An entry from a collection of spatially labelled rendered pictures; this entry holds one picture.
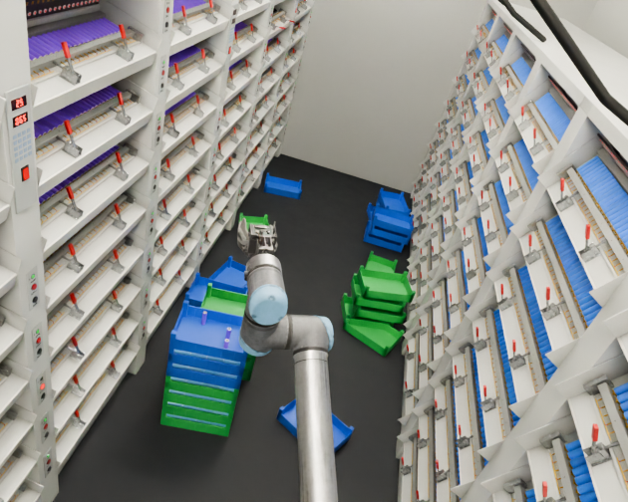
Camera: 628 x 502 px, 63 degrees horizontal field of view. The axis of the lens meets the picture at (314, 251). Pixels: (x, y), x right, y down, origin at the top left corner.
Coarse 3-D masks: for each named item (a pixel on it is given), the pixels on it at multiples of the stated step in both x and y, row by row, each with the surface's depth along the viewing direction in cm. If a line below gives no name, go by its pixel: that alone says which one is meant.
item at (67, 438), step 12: (132, 348) 232; (120, 360) 227; (132, 360) 230; (108, 372) 219; (120, 372) 223; (96, 384) 213; (108, 384) 216; (96, 396) 209; (84, 408) 203; (96, 408) 206; (72, 420) 198; (84, 420) 200; (60, 432) 192; (72, 432) 195; (60, 444) 189; (72, 444) 192; (60, 456) 187
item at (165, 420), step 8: (168, 416) 228; (168, 424) 224; (176, 424) 224; (184, 424) 224; (192, 424) 223; (200, 424) 223; (208, 424) 223; (208, 432) 226; (216, 432) 226; (224, 432) 226
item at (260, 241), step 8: (248, 232) 138; (256, 232) 135; (264, 232) 136; (272, 232) 141; (248, 240) 137; (256, 240) 135; (264, 240) 133; (272, 240) 137; (248, 248) 136; (256, 248) 134; (264, 248) 130; (272, 248) 131; (248, 256) 138
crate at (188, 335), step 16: (192, 320) 212; (208, 320) 214; (224, 320) 215; (240, 320) 214; (176, 336) 203; (192, 336) 205; (208, 336) 207; (224, 336) 209; (192, 352) 198; (208, 352) 198; (224, 352) 198; (240, 352) 197
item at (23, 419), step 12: (12, 408) 152; (24, 408) 151; (24, 420) 153; (0, 432) 148; (12, 432) 149; (24, 432) 151; (0, 444) 146; (12, 444) 147; (0, 456) 144; (0, 468) 145
